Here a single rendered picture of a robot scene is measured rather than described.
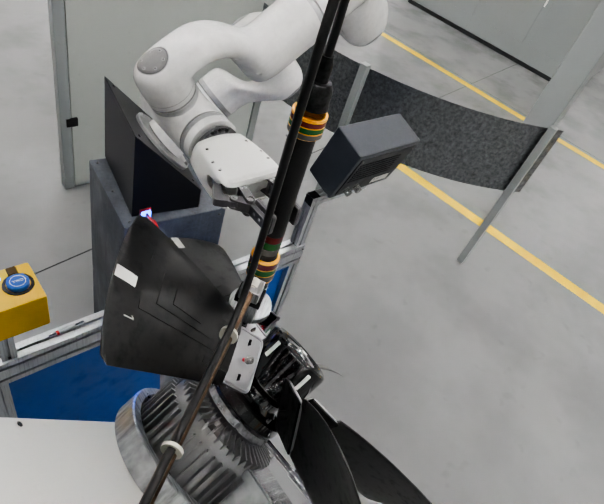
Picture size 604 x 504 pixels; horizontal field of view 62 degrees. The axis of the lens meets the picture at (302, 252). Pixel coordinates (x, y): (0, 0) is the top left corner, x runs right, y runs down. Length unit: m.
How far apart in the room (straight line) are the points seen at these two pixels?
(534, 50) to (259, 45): 6.15
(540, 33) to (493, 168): 4.09
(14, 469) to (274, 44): 0.66
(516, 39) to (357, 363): 5.18
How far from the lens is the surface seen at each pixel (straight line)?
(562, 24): 6.76
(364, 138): 1.41
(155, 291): 0.68
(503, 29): 6.96
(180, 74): 0.75
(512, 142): 2.80
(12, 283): 1.10
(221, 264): 1.02
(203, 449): 0.82
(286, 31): 0.85
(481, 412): 2.64
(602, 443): 2.99
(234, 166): 0.71
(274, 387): 0.82
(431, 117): 2.64
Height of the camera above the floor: 1.92
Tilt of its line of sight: 43 degrees down
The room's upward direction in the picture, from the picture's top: 21 degrees clockwise
